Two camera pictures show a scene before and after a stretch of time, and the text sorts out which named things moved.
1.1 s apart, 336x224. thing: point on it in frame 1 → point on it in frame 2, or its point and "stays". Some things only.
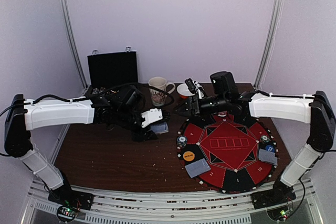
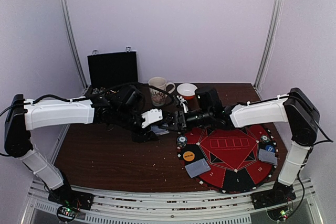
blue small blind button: (270, 148) stays
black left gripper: (144, 135) stays
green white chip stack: (264, 138) stays
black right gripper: (194, 105) → (180, 119)
